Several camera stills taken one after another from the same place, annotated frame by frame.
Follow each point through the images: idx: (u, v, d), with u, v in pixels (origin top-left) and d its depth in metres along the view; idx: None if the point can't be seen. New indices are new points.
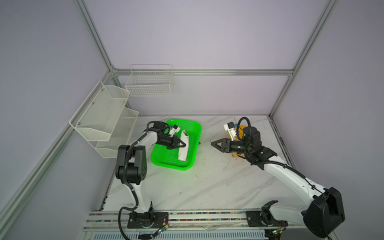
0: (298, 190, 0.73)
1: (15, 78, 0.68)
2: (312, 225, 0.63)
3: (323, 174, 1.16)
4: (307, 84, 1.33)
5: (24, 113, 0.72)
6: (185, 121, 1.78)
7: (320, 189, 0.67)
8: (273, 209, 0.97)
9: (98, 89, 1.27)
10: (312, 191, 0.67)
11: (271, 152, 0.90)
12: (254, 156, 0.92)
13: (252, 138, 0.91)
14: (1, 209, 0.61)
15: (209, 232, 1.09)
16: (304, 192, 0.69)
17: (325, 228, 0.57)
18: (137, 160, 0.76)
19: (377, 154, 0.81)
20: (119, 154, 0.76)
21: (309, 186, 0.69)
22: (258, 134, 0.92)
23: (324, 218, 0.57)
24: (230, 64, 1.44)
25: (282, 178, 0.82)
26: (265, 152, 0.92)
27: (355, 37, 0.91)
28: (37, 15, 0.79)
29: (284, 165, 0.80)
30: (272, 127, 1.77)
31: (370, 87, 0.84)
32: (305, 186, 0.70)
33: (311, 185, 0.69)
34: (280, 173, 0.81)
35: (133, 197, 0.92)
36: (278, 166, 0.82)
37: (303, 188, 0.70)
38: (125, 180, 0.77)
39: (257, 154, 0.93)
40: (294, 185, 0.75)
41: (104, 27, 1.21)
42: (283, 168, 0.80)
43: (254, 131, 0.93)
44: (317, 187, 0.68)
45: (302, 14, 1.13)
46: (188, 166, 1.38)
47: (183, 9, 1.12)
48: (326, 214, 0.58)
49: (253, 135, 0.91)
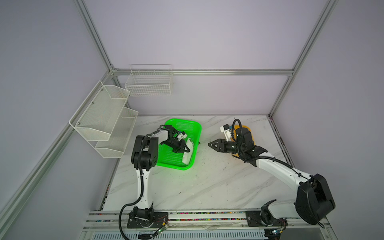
0: (287, 180, 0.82)
1: (15, 78, 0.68)
2: (306, 214, 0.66)
3: (323, 174, 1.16)
4: (306, 84, 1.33)
5: (25, 113, 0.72)
6: (185, 121, 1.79)
7: (305, 176, 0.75)
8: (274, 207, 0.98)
9: (98, 89, 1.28)
10: (299, 178, 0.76)
11: (262, 149, 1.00)
12: (247, 155, 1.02)
13: (244, 137, 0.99)
14: (2, 208, 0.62)
15: (209, 232, 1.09)
16: (292, 181, 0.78)
17: (314, 212, 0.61)
18: (150, 149, 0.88)
19: (377, 154, 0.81)
20: (136, 143, 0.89)
21: (296, 175, 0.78)
22: (249, 135, 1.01)
23: (310, 201, 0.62)
24: (230, 64, 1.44)
25: (274, 172, 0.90)
26: (256, 150, 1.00)
27: (355, 37, 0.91)
28: (37, 16, 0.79)
29: (273, 159, 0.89)
30: (272, 127, 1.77)
31: (370, 87, 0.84)
32: (293, 175, 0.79)
33: (298, 174, 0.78)
34: (270, 167, 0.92)
35: (140, 186, 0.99)
36: (268, 160, 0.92)
37: (291, 177, 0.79)
38: (138, 165, 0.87)
39: (249, 153, 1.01)
40: (284, 177, 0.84)
41: (104, 27, 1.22)
42: (272, 162, 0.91)
43: (245, 131, 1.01)
44: (303, 175, 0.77)
45: (302, 15, 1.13)
46: (188, 166, 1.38)
47: (182, 10, 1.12)
48: (313, 198, 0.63)
49: (245, 135, 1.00)
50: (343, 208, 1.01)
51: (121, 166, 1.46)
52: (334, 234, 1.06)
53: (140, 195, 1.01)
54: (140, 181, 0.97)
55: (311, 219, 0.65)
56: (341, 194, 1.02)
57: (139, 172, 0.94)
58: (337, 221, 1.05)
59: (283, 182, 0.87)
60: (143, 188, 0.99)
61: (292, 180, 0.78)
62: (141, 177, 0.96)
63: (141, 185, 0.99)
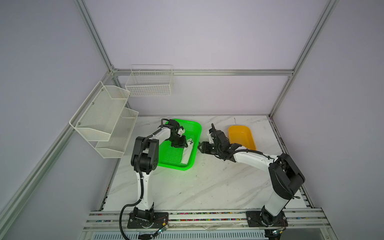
0: (260, 164, 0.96)
1: (14, 79, 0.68)
2: (281, 191, 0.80)
3: (323, 174, 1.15)
4: (306, 84, 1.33)
5: (24, 113, 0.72)
6: (185, 121, 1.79)
7: (273, 157, 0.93)
8: (268, 205, 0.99)
9: (98, 89, 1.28)
10: (268, 160, 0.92)
11: (236, 144, 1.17)
12: (225, 153, 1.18)
13: (218, 137, 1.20)
14: (2, 209, 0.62)
15: (209, 232, 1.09)
16: (263, 164, 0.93)
17: (286, 187, 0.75)
18: (150, 151, 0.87)
19: (376, 154, 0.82)
20: (135, 145, 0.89)
21: (266, 158, 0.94)
22: (222, 135, 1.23)
23: (281, 177, 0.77)
24: (230, 64, 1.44)
25: (250, 161, 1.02)
26: (232, 146, 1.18)
27: (355, 37, 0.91)
28: (37, 15, 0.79)
29: (247, 150, 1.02)
30: (272, 127, 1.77)
31: (370, 87, 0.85)
32: (263, 159, 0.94)
33: (268, 157, 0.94)
34: (245, 157, 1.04)
35: (140, 188, 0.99)
36: (243, 152, 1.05)
37: (262, 161, 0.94)
38: (138, 168, 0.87)
39: (226, 150, 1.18)
40: (257, 163, 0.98)
41: (104, 27, 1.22)
42: (246, 152, 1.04)
43: (219, 133, 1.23)
44: (271, 157, 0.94)
45: (302, 16, 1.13)
46: (188, 166, 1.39)
47: (182, 10, 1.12)
48: (283, 175, 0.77)
49: (219, 136, 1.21)
50: (342, 208, 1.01)
51: (121, 167, 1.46)
52: (335, 234, 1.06)
53: (139, 197, 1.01)
54: (140, 184, 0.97)
55: (286, 195, 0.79)
56: (340, 194, 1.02)
57: (139, 175, 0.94)
58: (337, 221, 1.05)
59: (255, 167, 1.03)
60: (142, 190, 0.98)
61: (263, 164, 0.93)
62: (141, 179, 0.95)
63: (140, 187, 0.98)
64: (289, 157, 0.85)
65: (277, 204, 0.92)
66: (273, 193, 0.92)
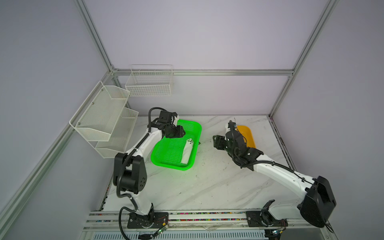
0: (290, 185, 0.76)
1: (13, 79, 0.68)
2: (310, 218, 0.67)
3: (323, 174, 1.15)
4: (306, 84, 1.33)
5: (24, 113, 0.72)
6: (185, 121, 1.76)
7: (309, 180, 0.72)
8: (273, 210, 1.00)
9: (98, 89, 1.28)
10: (303, 184, 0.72)
11: (258, 151, 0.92)
12: (242, 159, 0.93)
13: (236, 140, 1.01)
14: (2, 208, 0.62)
15: (209, 232, 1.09)
16: (296, 186, 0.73)
17: (322, 218, 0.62)
18: (133, 172, 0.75)
19: (376, 154, 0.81)
20: (115, 164, 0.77)
21: (300, 180, 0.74)
22: (241, 137, 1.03)
23: (319, 207, 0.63)
24: (230, 64, 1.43)
25: (276, 178, 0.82)
26: (252, 153, 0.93)
27: (355, 37, 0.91)
28: (37, 16, 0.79)
29: (272, 163, 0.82)
30: (272, 127, 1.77)
31: (370, 86, 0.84)
32: (296, 181, 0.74)
33: (301, 178, 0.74)
34: (269, 171, 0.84)
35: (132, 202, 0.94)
36: (267, 164, 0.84)
37: (294, 182, 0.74)
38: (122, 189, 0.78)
39: (244, 157, 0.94)
40: (286, 182, 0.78)
41: (104, 27, 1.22)
42: (272, 166, 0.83)
43: (237, 135, 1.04)
44: (306, 179, 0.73)
45: (302, 16, 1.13)
46: (188, 166, 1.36)
47: (182, 10, 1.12)
48: (321, 205, 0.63)
49: (236, 138, 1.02)
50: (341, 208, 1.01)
51: None
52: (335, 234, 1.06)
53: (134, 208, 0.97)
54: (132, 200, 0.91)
55: (314, 222, 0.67)
56: (339, 194, 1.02)
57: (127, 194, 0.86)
58: (337, 220, 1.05)
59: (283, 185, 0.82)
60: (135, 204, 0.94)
61: (296, 186, 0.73)
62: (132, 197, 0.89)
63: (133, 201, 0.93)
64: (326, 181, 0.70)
65: (287, 214, 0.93)
66: (288, 205, 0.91)
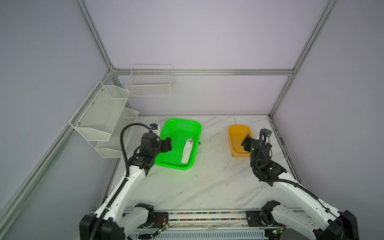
0: (311, 211, 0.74)
1: (13, 78, 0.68)
2: None
3: (323, 174, 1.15)
4: (306, 84, 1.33)
5: (24, 113, 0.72)
6: (185, 121, 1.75)
7: (334, 213, 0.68)
8: (277, 214, 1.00)
9: (98, 89, 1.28)
10: (326, 214, 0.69)
11: (281, 168, 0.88)
12: (263, 172, 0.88)
13: (262, 153, 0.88)
14: (2, 208, 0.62)
15: (209, 232, 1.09)
16: (317, 214, 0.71)
17: None
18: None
19: (376, 154, 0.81)
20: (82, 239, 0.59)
21: (323, 209, 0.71)
22: (267, 149, 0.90)
23: None
24: (230, 64, 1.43)
25: (297, 201, 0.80)
26: (274, 168, 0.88)
27: (355, 37, 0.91)
28: (37, 15, 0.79)
29: (296, 184, 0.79)
30: (272, 127, 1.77)
31: (370, 86, 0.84)
32: (319, 209, 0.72)
33: (326, 208, 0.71)
34: (290, 191, 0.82)
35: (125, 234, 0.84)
36: (289, 184, 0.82)
37: (317, 210, 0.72)
38: None
39: (265, 170, 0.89)
40: (307, 208, 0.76)
41: (104, 27, 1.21)
42: (294, 187, 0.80)
43: (264, 145, 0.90)
44: (331, 211, 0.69)
45: (302, 15, 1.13)
46: (188, 166, 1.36)
47: (182, 10, 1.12)
48: None
49: (262, 151, 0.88)
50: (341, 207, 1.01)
51: (121, 166, 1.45)
52: None
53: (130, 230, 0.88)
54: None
55: None
56: (339, 193, 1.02)
57: None
58: None
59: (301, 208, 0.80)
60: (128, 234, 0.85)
61: (318, 214, 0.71)
62: None
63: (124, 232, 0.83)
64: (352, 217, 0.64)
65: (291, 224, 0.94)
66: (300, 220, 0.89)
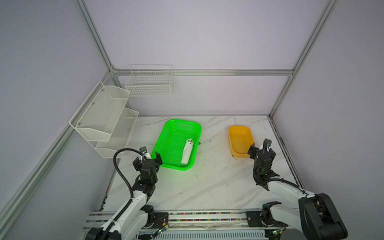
0: (291, 196, 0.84)
1: (13, 78, 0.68)
2: (310, 233, 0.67)
3: (323, 174, 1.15)
4: (306, 84, 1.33)
5: (25, 113, 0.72)
6: (185, 121, 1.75)
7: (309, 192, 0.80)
8: (274, 209, 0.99)
9: (98, 89, 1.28)
10: (301, 194, 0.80)
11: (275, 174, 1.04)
12: (260, 178, 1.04)
13: (263, 162, 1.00)
14: (2, 208, 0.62)
15: (209, 232, 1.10)
16: (295, 197, 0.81)
17: (315, 230, 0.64)
18: None
19: (376, 154, 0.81)
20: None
21: (300, 192, 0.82)
22: (269, 160, 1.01)
23: (311, 215, 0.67)
24: (230, 64, 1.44)
25: (283, 192, 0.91)
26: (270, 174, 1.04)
27: (355, 37, 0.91)
28: (37, 16, 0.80)
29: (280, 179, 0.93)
30: (272, 127, 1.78)
31: (370, 86, 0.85)
32: (297, 192, 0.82)
33: (302, 191, 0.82)
34: (278, 186, 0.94)
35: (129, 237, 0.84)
36: (277, 181, 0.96)
37: (295, 193, 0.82)
38: None
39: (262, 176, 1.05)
40: (289, 195, 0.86)
41: (104, 27, 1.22)
42: (281, 182, 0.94)
43: (267, 156, 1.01)
44: (307, 192, 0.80)
45: (302, 16, 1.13)
46: (188, 166, 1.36)
47: (182, 9, 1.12)
48: (314, 213, 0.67)
49: (264, 160, 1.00)
50: (340, 207, 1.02)
51: (121, 167, 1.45)
52: None
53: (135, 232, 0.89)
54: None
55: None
56: (338, 193, 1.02)
57: None
58: None
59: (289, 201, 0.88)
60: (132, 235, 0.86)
61: (295, 196, 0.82)
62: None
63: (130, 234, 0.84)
64: (329, 200, 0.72)
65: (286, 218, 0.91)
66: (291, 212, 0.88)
